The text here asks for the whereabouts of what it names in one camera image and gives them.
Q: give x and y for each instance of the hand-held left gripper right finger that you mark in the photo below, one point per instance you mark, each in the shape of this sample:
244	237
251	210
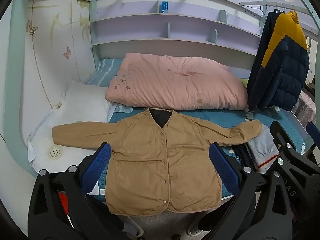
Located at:
225	170

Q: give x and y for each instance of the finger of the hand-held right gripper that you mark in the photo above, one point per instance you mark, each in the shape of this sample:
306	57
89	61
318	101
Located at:
287	143
314	137

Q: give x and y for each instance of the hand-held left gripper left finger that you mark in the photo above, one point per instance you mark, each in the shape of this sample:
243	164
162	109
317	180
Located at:
96	167

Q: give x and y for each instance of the tan button-front jacket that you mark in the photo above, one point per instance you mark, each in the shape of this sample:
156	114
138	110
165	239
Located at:
162	167

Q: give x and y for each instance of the white clothes rack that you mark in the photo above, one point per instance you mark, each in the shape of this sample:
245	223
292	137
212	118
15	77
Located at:
262	3

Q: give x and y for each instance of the grey sweatpants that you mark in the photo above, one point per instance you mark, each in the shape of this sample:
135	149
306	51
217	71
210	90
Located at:
262	145

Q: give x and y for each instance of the teal quilted bed sheet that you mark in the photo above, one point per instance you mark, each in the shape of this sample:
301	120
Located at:
282	116

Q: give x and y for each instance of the pink patterned cloth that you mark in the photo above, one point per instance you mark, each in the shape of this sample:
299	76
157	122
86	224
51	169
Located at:
306	110

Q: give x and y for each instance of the red cloth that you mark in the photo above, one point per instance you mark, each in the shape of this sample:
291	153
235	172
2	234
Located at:
63	202

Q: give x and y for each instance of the navy and yellow puffer jacket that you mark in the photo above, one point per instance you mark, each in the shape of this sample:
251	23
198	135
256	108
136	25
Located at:
282	80

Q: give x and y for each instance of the white smiley pillow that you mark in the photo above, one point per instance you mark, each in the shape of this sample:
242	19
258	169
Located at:
80	100

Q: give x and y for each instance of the striped teal sheet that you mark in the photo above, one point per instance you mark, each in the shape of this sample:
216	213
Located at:
105	72

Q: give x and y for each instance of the pink quilt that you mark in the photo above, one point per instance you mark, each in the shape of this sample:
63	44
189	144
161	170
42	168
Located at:
175	80

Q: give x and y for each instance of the white butterfly wardrobe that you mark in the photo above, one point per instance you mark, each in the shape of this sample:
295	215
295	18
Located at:
50	55

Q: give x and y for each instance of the blue box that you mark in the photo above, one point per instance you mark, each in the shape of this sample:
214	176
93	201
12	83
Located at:
165	7

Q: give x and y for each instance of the lilac wall shelves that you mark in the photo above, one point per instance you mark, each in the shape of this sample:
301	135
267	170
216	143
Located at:
150	25

